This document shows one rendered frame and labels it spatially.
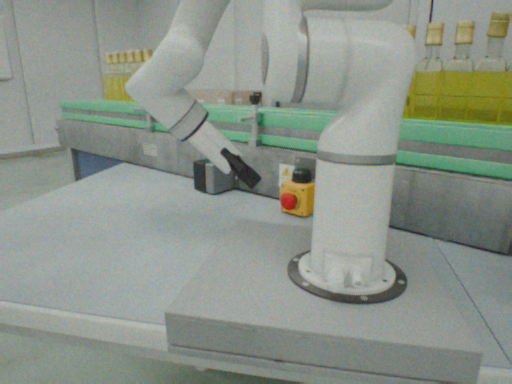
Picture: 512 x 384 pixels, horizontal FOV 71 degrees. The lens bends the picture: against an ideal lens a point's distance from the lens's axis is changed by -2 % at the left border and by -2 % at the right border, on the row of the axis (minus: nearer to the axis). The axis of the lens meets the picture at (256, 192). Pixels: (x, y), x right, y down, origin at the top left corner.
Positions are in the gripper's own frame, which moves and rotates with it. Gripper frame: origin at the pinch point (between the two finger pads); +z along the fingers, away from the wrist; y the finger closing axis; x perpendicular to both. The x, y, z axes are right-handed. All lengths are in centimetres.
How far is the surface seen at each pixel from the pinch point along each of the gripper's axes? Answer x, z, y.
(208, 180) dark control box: -6.7, 2.5, -24.0
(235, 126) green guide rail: 9.1, -0.5, -28.5
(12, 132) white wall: -156, -87, -537
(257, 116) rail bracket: 13.5, -0.8, -19.2
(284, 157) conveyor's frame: 9.9, 8.8, -11.9
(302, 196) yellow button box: 4.7, 12.4, 0.2
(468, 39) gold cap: 49, 11, 10
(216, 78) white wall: 100, 68, -483
